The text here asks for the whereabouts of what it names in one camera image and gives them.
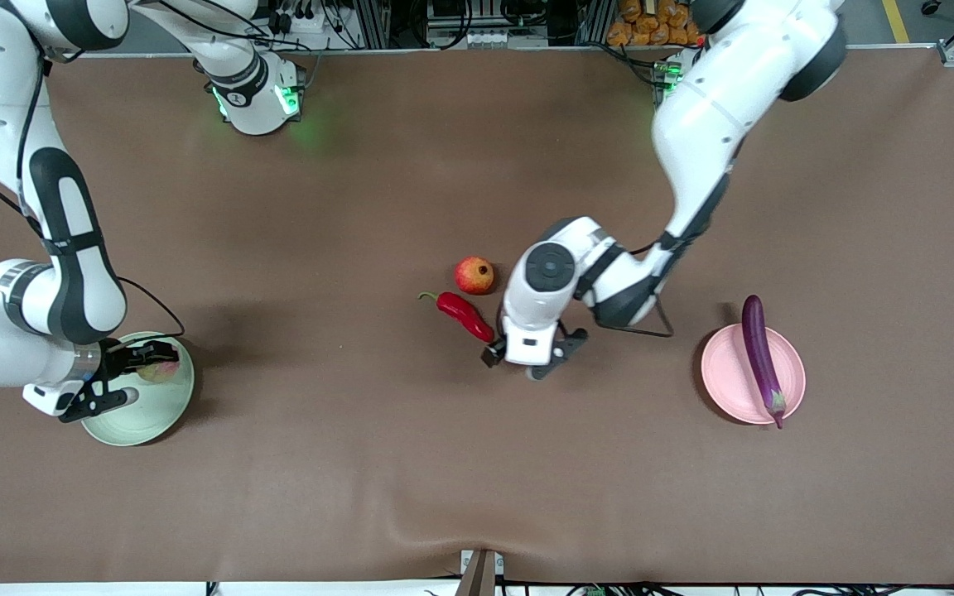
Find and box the pale pink peach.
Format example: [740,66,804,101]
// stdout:
[136,358,181,384]

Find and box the red pomegranate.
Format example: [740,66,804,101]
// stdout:
[455,256,496,296]

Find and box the red chili pepper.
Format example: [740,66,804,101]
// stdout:
[418,291,496,344]

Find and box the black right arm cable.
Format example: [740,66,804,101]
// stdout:
[17,48,186,342]

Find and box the long purple eggplant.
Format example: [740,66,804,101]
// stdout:
[741,295,787,430]

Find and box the bag of orange snacks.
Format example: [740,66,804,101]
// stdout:
[607,0,706,48]

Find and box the metal table clamp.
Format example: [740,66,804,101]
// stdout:
[456,548,504,596]

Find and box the light green plate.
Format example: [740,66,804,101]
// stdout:
[79,331,195,448]

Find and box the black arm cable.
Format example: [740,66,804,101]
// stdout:
[608,141,744,339]
[17,48,186,342]

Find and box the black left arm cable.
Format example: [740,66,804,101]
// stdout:
[608,141,744,339]

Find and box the white power strip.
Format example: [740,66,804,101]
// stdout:
[266,0,337,36]

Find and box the pink plate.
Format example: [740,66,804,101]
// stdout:
[700,323,807,425]

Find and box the white terminal block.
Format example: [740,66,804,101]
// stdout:
[465,29,550,49]

